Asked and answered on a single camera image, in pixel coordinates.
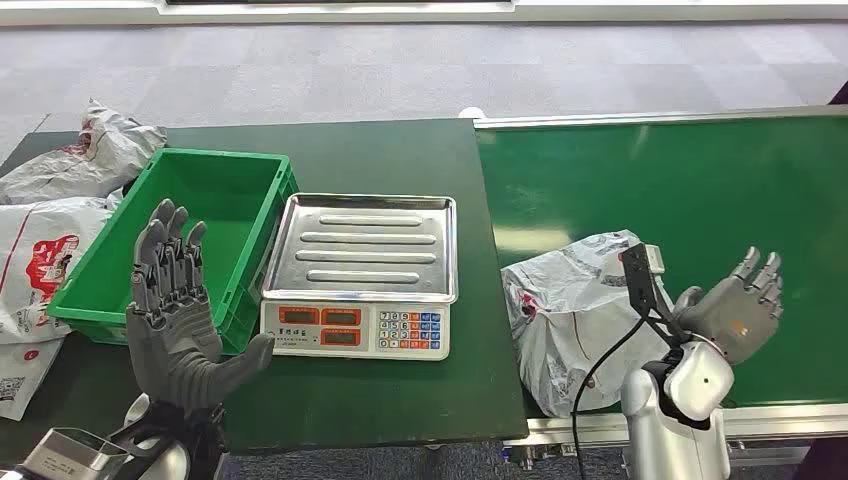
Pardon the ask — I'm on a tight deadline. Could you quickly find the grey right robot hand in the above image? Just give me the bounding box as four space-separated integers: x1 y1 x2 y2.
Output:
674 246 785 367

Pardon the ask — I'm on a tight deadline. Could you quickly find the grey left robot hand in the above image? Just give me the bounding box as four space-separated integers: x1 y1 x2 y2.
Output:
125 198 276 412

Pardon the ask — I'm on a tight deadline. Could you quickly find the grey plastic mailer package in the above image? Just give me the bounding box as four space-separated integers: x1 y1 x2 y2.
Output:
501 229 684 420

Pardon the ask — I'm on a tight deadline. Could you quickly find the crumpled grey mailer package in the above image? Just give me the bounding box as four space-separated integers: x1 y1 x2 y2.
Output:
0 99 168 207

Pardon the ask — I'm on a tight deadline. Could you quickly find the green conveyor belt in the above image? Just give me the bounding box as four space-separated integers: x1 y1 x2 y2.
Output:
473 105 848 472

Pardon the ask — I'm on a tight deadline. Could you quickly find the green plastic crate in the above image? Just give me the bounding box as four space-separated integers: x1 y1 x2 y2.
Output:
47 147 301 356

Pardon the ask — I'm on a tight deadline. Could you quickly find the small white QR code mailer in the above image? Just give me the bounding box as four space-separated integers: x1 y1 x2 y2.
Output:
0 336 66 423

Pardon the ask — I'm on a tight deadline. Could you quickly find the white mailer with red print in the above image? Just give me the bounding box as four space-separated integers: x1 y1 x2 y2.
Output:
0 196 124 346

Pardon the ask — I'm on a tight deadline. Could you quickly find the white scale with steel tray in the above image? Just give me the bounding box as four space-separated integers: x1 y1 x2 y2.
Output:
259 192 460 362

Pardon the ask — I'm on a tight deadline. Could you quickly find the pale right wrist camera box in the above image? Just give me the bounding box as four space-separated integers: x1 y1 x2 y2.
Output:
620 242 666 316

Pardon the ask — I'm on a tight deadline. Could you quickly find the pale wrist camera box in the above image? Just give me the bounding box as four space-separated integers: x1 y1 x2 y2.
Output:
19 428 130 480
620 242 666 316

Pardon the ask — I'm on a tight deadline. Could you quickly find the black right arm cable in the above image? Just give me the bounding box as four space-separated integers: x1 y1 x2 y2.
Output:
570 317 647 480

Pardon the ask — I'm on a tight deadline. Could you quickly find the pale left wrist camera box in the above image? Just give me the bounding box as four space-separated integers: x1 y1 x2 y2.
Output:
19 428 130 480

